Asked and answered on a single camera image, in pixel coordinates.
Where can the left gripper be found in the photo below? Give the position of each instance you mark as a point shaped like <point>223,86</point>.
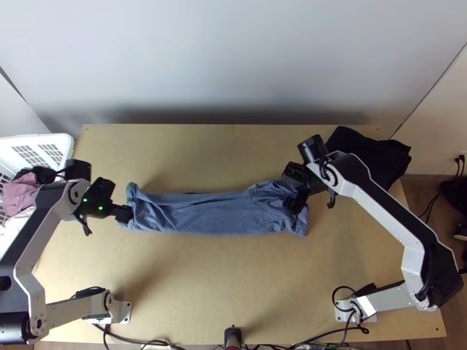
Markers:
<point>123,213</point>

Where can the white laundry basket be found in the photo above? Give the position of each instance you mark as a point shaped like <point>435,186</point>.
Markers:
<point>43,144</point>

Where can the heap of clothes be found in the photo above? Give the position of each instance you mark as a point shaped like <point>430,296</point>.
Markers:
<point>18,193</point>

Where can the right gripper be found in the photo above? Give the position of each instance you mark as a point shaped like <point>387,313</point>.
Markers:
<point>297,200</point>

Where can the blue t-shirt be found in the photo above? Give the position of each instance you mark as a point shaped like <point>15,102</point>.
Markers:
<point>204,215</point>

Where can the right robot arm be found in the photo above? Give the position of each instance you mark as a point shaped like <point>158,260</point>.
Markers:
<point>386,204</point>

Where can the pile of dark folded clothes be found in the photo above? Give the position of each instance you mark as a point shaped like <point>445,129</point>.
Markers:
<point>375,156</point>

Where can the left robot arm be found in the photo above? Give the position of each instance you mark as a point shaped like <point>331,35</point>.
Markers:
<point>36,251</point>

